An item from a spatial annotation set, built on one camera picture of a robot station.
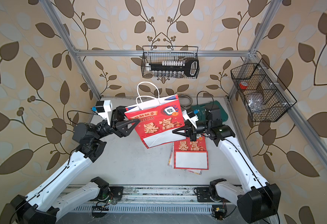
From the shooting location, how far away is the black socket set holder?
0.82 metres

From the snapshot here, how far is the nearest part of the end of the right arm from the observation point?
0.58 m

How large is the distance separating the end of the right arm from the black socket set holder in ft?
1.29
